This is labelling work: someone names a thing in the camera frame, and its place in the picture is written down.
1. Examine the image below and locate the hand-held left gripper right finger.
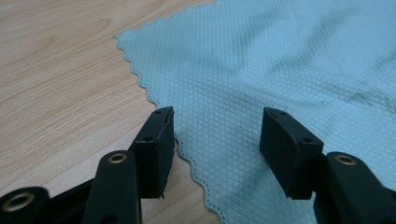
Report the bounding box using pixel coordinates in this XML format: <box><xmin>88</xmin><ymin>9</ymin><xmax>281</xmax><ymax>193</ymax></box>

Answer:
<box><xmin>259</xmin><ymin>106</ymin><xmax>325</xmax><ymax>201</ymax></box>

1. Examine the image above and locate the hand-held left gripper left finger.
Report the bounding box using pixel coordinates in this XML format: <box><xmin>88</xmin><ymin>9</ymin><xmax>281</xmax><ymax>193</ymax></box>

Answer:
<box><xmin>128</xmin><ymin>105</ymin><xmax>176</xmax><ymax>200</ymax></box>

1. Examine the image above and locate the light blue cleaning cloth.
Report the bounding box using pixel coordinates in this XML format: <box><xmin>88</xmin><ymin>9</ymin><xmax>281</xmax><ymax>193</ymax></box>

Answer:
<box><xmin>114</xmin><ymin>0</ymin><xmax>396</xmax><ymax>224</ymax></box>

